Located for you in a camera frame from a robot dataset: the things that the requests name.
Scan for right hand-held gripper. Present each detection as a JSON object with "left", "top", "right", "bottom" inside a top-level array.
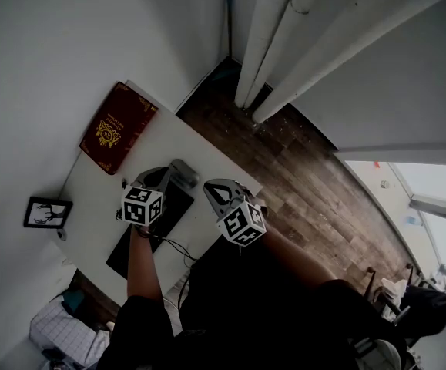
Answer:
[{"left": 203, "top": 178, "right": 269, "bottom": 247}]

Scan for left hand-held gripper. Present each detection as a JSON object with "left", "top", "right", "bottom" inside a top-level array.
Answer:
[{"left": 120, "top": 165, "right": 178, "bottom": 227}]

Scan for grey computer mouse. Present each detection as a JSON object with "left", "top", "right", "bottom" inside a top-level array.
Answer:
[{"left": 168, "top": 158, "right": 201, "bottom": 190}]

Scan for black keyboard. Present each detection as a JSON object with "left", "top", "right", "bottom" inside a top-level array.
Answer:
[{"left": 106, "top": 179, "right": 196, "bottom": 281}]

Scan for person's right forearm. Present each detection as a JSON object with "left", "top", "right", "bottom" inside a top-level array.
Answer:
[{"left": 260, "top": 221, "right": 337, "bottom": 291}]

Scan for person's left forearm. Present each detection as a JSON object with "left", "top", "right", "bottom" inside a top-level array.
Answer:
[{"left": 126, "top": 224, "right": 165, "bottom": 304}]

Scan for red hardcover book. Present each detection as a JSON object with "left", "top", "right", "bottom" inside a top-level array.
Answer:
[{"left": 79, "top": 81, "right": 159, "bottom": 176}]

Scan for black framed deer picture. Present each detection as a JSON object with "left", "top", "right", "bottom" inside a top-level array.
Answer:
[{"left": 23, "top": 196, "right": 74, "bottom": 230}]

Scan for person's black shirt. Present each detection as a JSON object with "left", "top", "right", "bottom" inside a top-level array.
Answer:
[{"left": 95, "top": 240, "right": 408, "bottom": 370}]

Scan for teal cloth item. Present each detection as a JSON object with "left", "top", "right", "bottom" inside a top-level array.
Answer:
[{"left": 62, "top": 289, "right": 85, "bottom": 311}]

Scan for white pipe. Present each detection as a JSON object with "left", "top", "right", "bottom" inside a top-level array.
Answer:
[
  {"left": 251, "top": 0, "right": 446, "bottom": 124},
  {"left": 234, "top": 0, "right": 303, "bottom": 109},
  {"left": 244, "top": 0, "right": 334, "bottom": 110}
]

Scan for white window sill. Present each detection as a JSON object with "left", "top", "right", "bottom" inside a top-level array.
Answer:
[{"left": 345, "top": 161, "right": 443, "bottom": 277}]

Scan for dark wooden chair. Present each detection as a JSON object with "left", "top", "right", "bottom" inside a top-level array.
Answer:
[{"left": 363, "top": 263, "right": 416, "bottom": 325}]

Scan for black pole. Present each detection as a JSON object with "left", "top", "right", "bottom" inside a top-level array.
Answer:
[{"left": 224, "top": 0, "right": 234, "bottom": 59}]

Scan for white checked cloth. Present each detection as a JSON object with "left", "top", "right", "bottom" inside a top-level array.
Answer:
[{"left": 29, "top": 294, "right": 112, "bottom": 368}]

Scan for black framed window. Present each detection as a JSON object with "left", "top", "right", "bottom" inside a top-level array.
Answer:
[{"left": 387, "top": 162, "right": 446, "bottom": 296}]

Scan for black garment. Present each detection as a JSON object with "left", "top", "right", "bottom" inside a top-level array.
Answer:
[{"left": 399, "top": 283, "right": 446, "bottom": 338}]

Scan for black USB cable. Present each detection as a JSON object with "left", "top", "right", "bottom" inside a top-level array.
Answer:
[{"left": 114, "top": 177, "right": 129, "bottom": 222}]

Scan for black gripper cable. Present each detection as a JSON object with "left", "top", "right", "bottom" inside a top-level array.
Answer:
[{"left": 145, "top": 233, "right": 200, "bottom": 311}]

